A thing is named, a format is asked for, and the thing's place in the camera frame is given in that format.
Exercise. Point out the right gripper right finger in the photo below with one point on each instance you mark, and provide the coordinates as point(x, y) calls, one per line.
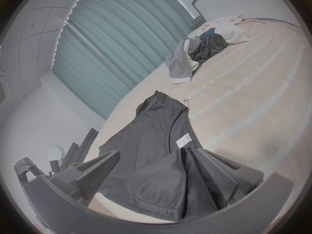
point(234, 174)

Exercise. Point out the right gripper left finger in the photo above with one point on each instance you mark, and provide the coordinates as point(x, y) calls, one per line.
point(92, 174)

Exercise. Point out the black T-shirt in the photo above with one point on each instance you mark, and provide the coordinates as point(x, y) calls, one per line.
point(151, 135)

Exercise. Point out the bed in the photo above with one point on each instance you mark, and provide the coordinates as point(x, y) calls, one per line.
point(243, 94)

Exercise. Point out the round white mirror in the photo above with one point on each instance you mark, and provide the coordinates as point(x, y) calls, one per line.
point(54, 152)

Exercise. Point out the blue-green curtain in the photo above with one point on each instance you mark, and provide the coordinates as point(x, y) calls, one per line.
point(85, 77)
point(134, 21)

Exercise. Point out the grey garment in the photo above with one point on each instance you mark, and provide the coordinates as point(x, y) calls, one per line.
point(178, 64)

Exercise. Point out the black garment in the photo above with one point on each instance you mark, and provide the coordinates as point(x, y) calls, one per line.
point(209, 46)

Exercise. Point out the white garment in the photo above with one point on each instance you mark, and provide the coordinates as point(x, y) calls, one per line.
point(234, 34)

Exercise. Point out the dark blue garment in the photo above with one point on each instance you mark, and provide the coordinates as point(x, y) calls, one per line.
point(207, 32)

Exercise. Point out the white printed pillow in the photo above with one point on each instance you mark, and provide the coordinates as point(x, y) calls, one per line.
point(219, 22)

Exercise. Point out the grey bedside table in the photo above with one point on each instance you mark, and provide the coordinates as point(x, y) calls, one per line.
point(197, 22)

